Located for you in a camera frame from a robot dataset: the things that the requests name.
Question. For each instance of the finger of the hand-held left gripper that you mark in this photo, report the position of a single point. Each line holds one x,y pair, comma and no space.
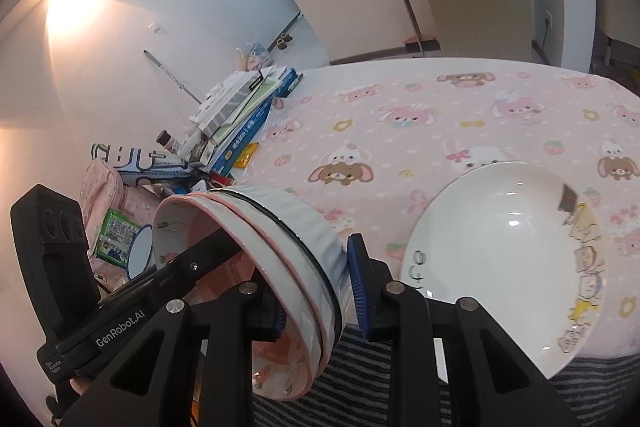
200,257

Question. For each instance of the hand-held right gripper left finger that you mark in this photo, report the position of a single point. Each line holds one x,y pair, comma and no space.
235,332

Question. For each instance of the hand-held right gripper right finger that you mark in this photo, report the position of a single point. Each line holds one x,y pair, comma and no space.
357,282

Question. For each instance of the pink carrot-print bowl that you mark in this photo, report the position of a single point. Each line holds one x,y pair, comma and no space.
175,232
315,307

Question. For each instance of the white ribbed bowl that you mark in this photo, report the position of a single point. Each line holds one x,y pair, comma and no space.
310,227

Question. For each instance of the white lettered plate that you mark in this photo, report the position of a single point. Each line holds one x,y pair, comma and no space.
500,257

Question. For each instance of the white enamel mug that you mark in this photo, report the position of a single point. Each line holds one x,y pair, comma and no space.
142,252

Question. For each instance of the green packet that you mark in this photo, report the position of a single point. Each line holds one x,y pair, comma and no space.
117,237

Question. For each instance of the pink quilted bag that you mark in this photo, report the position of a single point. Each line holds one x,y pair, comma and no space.
107,187

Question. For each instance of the grey striped clothing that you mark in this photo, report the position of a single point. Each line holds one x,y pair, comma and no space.
390,382

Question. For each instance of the yellow packet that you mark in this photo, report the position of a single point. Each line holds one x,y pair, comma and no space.
246,157

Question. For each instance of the blue white striped bag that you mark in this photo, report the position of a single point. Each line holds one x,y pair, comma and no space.
135,164

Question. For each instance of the dark-capped bottle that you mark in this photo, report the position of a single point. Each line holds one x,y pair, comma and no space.
167,141

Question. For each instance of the pink printed tablecloth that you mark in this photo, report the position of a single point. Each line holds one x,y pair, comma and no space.
400,132

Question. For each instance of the green white paper sheet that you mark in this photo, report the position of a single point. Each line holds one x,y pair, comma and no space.
255,99

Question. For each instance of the metal mop pole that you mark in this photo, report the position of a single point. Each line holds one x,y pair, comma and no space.
172,77

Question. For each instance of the beige vanity cabinet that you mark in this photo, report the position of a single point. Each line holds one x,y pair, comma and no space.
620,7

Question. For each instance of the white wall switch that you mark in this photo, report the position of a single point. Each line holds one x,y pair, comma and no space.
157,27

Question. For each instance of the white wall outlet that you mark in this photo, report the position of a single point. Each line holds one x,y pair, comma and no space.
547,18

